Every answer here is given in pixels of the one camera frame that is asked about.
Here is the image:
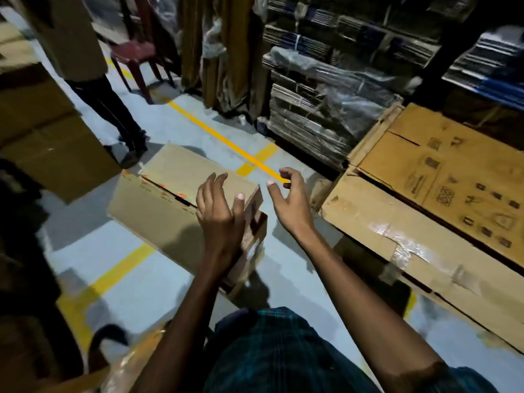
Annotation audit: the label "person's left hand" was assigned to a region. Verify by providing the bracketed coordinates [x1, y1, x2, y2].
[195, 172, 246, 266]

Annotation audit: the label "person's right hand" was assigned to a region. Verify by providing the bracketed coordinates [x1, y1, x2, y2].
[266, 167, 318, 241]

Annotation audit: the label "pale cardboard box orange tape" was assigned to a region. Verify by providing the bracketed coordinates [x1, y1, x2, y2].
[107, 142, 269, 301]

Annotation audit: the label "pile of brown cardboard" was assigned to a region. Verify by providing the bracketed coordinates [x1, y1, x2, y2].
[321, 103, 524, 355]

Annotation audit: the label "person's left forearm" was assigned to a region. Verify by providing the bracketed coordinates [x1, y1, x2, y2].
[130, 257, 242, 393]

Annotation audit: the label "person's right forearm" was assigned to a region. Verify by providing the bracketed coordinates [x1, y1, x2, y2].
[293, 227, 451, 393]

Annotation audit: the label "stacks of cartons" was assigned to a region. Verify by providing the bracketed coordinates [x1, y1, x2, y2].
[180, 0, 271, 119]
[261, 0, 443, 168]

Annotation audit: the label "red plastic chair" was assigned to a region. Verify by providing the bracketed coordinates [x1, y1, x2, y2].
[108, 0, 177, 105]

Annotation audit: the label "stack of white blue sheets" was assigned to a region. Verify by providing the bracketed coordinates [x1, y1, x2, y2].
[442, 30, 524, 111]

